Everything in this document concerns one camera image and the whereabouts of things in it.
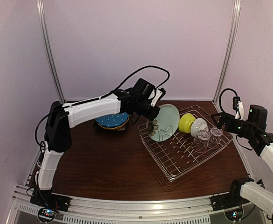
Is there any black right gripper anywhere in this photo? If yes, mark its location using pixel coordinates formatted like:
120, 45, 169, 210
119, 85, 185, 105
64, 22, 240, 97
212, 111, 255, 139

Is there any clear glass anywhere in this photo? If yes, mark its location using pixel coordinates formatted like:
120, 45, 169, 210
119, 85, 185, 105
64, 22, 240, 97
191, 130, 211, 154
207, 127, 223, 148

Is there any white grid pattern bowl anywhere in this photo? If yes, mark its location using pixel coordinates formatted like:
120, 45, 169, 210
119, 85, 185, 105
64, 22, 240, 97
190, 118, 209, 138

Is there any pale green flower plate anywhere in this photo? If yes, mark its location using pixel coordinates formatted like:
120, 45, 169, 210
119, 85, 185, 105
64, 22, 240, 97
146, 104, 180, 142

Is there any blue polka dot plate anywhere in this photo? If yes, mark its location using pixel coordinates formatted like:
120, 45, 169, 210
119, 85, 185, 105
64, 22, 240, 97
96, 112, 129, 128

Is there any lime green bowl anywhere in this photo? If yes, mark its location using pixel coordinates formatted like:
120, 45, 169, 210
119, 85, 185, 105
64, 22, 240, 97
178, 113, 196, 133

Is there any yellow polka dot plate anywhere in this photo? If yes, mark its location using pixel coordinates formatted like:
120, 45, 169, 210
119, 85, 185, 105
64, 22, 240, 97
97, 119, 128, 131

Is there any black square floral plate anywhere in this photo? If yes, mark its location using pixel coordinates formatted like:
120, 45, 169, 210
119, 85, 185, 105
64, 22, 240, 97
93, 121, 127, 132

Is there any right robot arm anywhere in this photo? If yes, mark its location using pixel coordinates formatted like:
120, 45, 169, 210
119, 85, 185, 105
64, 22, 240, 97
211, 105, 273, 223

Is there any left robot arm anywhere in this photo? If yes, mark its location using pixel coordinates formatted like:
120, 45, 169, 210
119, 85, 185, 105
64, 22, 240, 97
35, 78, 166, 207

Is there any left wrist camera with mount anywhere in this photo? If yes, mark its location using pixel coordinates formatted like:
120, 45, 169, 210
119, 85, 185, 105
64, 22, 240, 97
148, 88, 166, 107

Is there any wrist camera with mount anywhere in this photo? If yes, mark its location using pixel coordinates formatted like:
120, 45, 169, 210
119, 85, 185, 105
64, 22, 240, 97
148, 88, 166, 107
232, 96, 244, 119

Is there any right black cable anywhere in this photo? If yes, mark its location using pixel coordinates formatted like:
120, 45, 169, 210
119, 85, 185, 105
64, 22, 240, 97
218, 88, 241, 112

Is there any black cable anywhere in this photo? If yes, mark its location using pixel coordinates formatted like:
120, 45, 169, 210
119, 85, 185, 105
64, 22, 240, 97
34, 65, 170, 145
218, 88, 241, 112

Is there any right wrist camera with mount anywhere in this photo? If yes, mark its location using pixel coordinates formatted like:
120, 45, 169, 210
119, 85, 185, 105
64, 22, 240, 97
232, 96, 244, 119

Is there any chrome wire dish rack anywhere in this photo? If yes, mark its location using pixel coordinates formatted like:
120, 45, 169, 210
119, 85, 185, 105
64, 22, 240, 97
138, 105, 232, 182

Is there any right aluminium frame post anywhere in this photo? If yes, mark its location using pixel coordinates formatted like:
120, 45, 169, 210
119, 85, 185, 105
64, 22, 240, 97
213, 0, 241, 104

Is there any aluminium frame post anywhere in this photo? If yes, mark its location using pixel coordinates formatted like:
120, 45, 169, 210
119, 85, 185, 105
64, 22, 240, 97
213, 0, 241, 104
36, 0, 65, 103

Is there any left black cable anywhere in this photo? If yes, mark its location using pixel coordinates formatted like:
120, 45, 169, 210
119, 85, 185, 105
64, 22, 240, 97
34, 65, 170, 145

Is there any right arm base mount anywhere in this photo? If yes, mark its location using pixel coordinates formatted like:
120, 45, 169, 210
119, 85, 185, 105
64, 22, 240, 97
211, 193, 249, 211

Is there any front aluminium rail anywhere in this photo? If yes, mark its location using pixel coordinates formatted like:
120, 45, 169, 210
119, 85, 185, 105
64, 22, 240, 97
3, 185, 272, 224

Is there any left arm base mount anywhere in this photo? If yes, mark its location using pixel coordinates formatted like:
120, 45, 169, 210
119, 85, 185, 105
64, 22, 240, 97
30, 189, 70, 212

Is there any left aluminium frame post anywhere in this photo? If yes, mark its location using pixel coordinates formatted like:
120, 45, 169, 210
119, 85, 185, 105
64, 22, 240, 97
36, 0, 65, 103

